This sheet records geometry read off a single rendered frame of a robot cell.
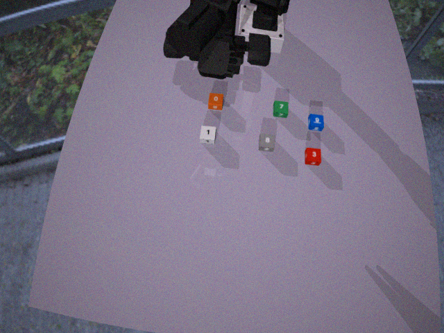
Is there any blue block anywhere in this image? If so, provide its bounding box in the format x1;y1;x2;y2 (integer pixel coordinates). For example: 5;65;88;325
308;114;324;131

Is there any red block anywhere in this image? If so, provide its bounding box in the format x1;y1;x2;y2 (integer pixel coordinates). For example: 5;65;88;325
305;148;321;166

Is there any green block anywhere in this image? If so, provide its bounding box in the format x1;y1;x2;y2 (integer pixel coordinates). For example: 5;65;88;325
273;101;289;118

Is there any orange block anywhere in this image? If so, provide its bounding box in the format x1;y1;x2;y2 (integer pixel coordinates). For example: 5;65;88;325
208;93;223;110

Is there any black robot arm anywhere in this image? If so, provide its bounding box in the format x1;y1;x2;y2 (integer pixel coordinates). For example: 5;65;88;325
166;0;290;80

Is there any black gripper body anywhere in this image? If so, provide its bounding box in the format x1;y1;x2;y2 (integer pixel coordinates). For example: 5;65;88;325
163;20;271;67

